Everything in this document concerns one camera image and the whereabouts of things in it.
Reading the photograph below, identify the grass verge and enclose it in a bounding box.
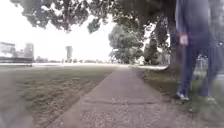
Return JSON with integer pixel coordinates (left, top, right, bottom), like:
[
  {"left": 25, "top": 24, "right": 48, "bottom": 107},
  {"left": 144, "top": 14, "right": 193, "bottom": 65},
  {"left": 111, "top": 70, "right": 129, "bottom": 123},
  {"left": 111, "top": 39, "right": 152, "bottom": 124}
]
[{"left": 133, "top": 66, "right": 224, "bottom": 128}]

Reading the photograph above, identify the small dark tree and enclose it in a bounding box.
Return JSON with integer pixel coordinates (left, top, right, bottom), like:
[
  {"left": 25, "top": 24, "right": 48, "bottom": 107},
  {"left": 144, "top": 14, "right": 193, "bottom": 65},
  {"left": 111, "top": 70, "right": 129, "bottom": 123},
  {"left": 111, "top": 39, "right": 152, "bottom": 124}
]
[{"left": 143, "top": 34, "right": 161, "bottom": 66}]

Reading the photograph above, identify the round leafy tree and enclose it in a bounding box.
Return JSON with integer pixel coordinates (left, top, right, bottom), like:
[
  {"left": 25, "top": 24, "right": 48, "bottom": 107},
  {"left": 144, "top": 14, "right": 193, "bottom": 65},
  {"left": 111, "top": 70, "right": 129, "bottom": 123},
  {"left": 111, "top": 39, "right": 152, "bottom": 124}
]
[{"left": 108, "top": 23, "right": 145, "bottom": 65}]

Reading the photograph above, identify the grass field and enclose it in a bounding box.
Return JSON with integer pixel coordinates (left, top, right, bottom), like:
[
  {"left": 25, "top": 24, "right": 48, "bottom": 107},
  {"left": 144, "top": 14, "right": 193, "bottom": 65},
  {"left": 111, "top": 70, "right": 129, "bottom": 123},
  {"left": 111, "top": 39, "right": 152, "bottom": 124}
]
[{"left": 0, "top": 63, "right": 118, "bottom": 128}]

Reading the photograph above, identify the tall tower building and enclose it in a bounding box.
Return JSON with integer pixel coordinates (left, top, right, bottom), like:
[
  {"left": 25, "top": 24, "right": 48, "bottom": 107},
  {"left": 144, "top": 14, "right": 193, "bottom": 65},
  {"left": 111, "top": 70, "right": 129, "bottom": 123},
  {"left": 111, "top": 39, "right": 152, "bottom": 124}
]
[{"left": 65, "top": 45, "right": 74, "bottom": 62}]

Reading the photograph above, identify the grey concrete path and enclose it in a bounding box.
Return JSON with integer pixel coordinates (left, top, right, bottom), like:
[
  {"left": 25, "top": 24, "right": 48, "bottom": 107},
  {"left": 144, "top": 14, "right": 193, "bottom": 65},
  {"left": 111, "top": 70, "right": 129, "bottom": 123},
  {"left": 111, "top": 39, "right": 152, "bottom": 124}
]
[{"left": 46, "top": 65, "right": 201, "bottom": 128}]

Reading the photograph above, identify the person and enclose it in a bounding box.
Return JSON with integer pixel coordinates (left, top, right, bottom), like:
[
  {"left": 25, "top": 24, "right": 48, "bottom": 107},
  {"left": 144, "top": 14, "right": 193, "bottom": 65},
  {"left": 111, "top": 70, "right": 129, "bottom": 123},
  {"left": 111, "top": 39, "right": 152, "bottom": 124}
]
[{"left": 174, "top": 0, "right": 224, "bottom": 103}]

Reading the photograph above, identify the group of distant buildings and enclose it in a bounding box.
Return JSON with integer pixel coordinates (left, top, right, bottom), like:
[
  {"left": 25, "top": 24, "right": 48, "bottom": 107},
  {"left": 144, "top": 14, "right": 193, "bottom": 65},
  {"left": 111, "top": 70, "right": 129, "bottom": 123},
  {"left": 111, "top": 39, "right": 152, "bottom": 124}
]
[{"left": 0, "top": 41, "right": 35, "bottom": 63}]

